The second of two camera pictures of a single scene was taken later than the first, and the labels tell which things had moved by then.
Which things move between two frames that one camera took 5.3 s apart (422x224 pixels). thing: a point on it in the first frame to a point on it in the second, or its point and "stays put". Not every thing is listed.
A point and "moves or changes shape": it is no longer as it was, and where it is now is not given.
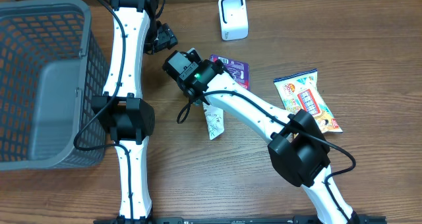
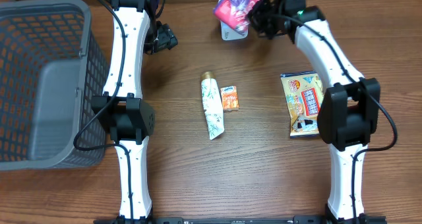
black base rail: x=158 y=220 stays put
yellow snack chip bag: x=301 y=91 moves or changes shape
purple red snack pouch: x=239 y=71 to x=232 y=9
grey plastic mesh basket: x=51 y=65 stays put
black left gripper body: x=159 y=37 stays put
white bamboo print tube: x=214 y=120 stays put
